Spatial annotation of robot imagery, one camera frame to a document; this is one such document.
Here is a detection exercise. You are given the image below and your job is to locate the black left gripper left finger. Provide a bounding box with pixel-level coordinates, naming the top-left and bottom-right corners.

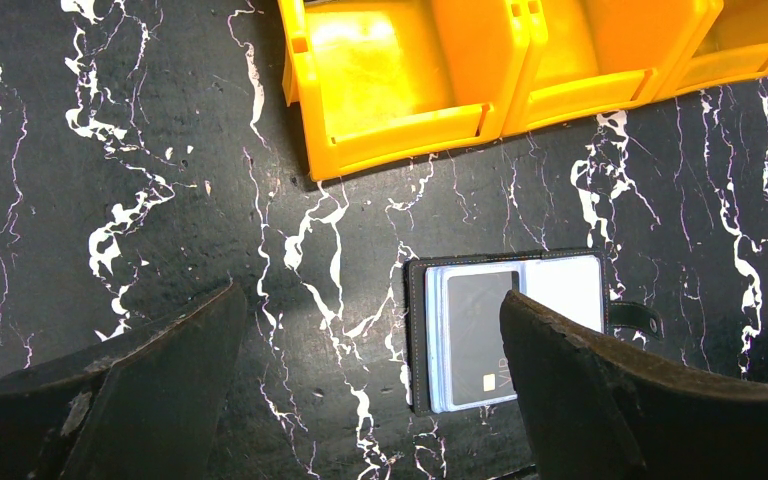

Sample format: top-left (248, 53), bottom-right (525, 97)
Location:
top-left (0, 282), bottom-right (247, 479)

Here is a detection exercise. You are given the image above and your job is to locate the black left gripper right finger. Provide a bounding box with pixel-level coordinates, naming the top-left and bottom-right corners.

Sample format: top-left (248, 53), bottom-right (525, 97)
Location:
top-left (499, 291), bottom-right (768, 479)

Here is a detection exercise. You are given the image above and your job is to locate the grey card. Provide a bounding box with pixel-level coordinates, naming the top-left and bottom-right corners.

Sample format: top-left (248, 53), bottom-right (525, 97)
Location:
top-left (447, 270), bottom-right (519, 410)

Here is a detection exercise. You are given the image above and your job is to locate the black leather card holder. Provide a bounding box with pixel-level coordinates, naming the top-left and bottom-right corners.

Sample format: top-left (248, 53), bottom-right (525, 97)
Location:
top-left (405, 248), bottom-right (662, 415)

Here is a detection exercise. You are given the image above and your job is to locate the middle yellow plastic bin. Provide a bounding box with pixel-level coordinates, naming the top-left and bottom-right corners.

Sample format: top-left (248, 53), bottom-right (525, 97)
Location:
top-left (430, 0), bottom-right (726, 139)

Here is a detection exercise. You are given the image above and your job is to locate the yellow plastic bin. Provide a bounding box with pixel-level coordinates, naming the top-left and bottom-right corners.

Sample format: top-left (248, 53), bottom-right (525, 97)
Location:
top-left (279, 0), bottom-right (542, 181)
top-left (430, 0), bottom-right (726, 139)
top-left (585, 0), bottom-right (768, 102)

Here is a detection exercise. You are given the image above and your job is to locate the left yellow plastic bin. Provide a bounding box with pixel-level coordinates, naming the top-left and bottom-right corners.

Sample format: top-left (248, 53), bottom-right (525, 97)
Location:
top-left (279, 0), bottom-right (542, 181)

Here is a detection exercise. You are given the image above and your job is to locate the right yellow plastic bin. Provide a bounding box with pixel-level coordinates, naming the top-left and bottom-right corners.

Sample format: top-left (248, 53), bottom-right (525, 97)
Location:
top-left (585, 0), bottom-right (768, 102)

